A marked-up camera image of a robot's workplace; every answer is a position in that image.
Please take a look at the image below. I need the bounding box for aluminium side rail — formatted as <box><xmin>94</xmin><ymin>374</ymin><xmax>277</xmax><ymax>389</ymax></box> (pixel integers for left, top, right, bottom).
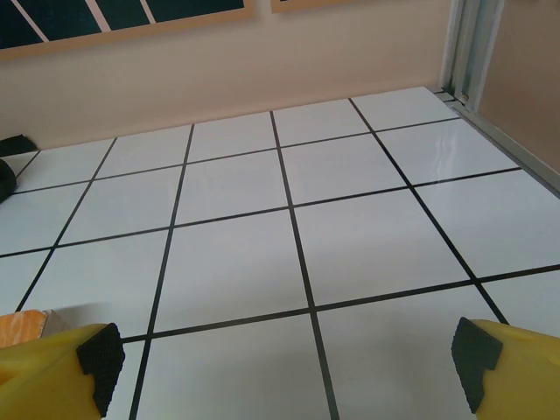
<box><xmin>445</xmin><ymin>89</ymin><xmax>560</xmax><ymax>196</ymax></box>

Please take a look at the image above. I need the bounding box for aluminium corner post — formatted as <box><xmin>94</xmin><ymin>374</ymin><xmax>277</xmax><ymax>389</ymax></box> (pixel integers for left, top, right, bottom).
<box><xmin>437</xmin><ymin>0</ymin><xmax>502</xmax><ymax>104</ymax></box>

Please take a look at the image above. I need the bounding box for orange wood-print book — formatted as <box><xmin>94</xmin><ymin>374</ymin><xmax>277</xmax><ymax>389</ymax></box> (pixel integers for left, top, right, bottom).
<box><xmin>0</xmin><ymin>308</ymin><xmax>67</xmax><ymax>350</ymax></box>

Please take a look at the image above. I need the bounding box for black backpack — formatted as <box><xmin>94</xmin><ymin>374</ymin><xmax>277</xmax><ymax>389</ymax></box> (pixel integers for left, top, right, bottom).
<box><xmin>0</xmin><ymin>135</ymin><xmax>37</xmax><ymax>203</ymax></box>

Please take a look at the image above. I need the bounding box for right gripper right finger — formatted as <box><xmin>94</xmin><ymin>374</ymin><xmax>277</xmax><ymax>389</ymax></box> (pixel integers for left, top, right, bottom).
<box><xmin>451</xmin><ymin>317</ymin><xmax>560</xmax><ymax>420</ymax></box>

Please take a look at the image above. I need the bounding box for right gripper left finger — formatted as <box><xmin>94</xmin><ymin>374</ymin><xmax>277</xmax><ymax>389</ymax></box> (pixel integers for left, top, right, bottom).
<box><xmin>0</xmin><ymin>322</ymin><xmax>126</xmax><ymax>420</ymax></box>

